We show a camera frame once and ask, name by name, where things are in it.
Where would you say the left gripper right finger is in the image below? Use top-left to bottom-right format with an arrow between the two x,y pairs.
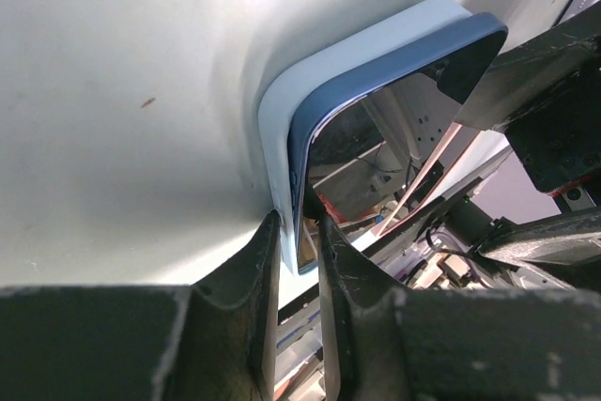
318,216 -> 600,400

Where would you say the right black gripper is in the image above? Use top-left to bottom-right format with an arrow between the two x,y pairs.
455,15 -> 600,286

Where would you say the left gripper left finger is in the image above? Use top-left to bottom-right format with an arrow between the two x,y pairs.
1,212 -> 280,400

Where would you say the blue phone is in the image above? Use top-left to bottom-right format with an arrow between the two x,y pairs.
287,13 -> 508,273

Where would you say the light blue phone case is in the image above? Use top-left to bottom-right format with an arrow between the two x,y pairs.
258,0 -> 471,277

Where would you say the pink phone case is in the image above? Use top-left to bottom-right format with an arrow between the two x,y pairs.
370,123 -> 483,238

